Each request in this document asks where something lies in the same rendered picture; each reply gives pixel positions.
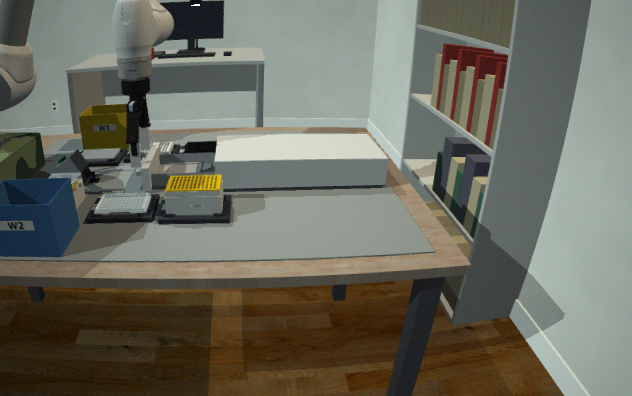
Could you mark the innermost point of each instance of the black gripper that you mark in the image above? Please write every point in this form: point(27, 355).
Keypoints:
point(137, 105)

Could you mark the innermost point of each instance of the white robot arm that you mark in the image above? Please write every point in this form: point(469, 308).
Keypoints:
point(136, 30)

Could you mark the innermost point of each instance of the yellow open-top bin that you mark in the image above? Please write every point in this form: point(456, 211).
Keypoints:
point(105, 131)

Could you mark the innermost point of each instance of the large grey bench mat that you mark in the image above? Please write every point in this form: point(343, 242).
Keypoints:
point(265, 225)

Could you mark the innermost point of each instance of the blue open-top bin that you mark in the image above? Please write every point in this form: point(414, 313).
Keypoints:
point(36, 218)

